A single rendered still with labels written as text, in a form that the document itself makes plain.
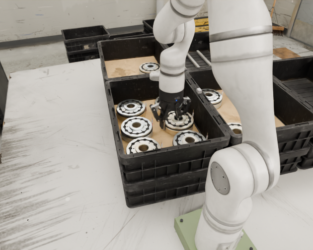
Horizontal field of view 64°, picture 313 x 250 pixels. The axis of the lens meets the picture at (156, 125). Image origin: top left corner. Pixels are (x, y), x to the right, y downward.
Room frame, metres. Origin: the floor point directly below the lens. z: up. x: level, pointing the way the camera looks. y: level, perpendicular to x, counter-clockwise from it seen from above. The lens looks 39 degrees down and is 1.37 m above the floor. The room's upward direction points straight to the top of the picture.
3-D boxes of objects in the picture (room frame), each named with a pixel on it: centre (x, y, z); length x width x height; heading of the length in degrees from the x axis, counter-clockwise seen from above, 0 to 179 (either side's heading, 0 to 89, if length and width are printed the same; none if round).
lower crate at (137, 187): (0.64, -0.01, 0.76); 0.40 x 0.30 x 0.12; 14
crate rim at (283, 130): (0.71, -0.30, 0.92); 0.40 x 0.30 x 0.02; 14
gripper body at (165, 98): (0.65, -0.04, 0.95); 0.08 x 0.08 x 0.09
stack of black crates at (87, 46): (2.30, 0.66, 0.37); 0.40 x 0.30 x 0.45; 112
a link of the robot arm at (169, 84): (0.66, -0.04, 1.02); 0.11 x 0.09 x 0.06; 22
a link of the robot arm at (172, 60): (0.65, -0.05, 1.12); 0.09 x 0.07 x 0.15; 111
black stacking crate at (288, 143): (0.71, -0.30, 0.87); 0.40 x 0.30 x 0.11; 14
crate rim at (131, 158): (0.64, -0.01, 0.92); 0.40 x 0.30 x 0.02; 14
